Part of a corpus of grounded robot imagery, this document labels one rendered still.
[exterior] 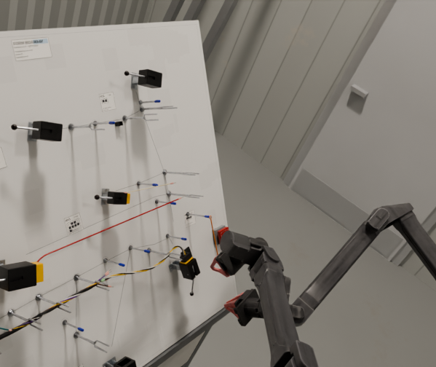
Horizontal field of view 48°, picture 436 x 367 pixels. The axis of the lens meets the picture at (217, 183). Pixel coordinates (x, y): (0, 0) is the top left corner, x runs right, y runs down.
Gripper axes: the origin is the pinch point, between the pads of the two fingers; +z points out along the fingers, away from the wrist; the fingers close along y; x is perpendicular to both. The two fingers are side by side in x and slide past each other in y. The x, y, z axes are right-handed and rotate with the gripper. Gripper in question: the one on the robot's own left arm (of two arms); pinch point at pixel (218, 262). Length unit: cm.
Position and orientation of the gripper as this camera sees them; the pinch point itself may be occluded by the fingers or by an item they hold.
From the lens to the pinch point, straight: 147.9
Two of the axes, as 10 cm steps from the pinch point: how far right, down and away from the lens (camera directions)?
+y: -5.9, 4.7, -6.5
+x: 5.6, 8.2, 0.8
